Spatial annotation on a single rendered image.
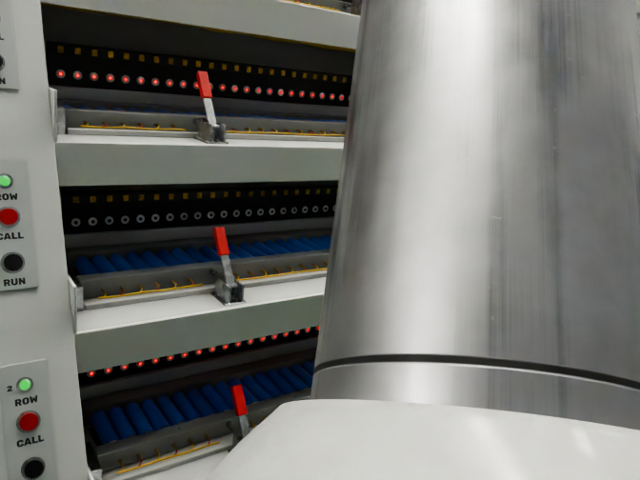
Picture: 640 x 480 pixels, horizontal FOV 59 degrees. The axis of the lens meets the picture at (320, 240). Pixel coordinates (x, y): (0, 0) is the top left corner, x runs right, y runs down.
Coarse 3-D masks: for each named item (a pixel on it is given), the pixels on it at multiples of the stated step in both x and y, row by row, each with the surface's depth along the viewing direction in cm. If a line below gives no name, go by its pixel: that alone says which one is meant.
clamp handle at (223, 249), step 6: (216, 228) 68; (222, 228) 69; (216, 234) 68; (222, 234) 68; (216, 240) 68; (222, 240) 68; (216, 246) 68; (222, 246) 68; (228, 246) 68; (222, 252) 68; (228, 252) 68; (222, 258) 68; (228, 258) 68; (222, 264) 68; (228, 264) 68; (228, 270) 68; (228, 276) 67; (228, 282) 67
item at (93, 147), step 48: (48, 48) 71; (96, 48) 74; (96, 96) 75; (144, 96) 79; (192, 96) 83; (240, 96) 88; (288, 96) 92; (336, 96) 98; (96, 144) 59; (144, 144) 62; (192, 144) 65; (240, 144) 69; (288, 144) 74; (336, 144) 80
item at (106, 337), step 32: (224, 224) 84; (256, 224) 87; (288, 224) 90; (320, 224) 94; (192, 288) 70; (256, 288) 72; (288, 288) 74; (320, 288) 75; (96, 320) 59; (128, 320) 60; (160, 320) 61; (192, 320) 63; (224, 320) 66; (256, 320) 68; (288, 320) 71; (96, 352) 58; (128, 352) 60; (160, 352) 62
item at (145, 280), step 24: (192, 264) 71; (216, 264) 72; (240, 264) 74; (264, 264) 76; (288, 264) 78; (312, 264) 80; (96, 288) 64; (120, 288) 65; (144, 288) 67; (168, 288) 69
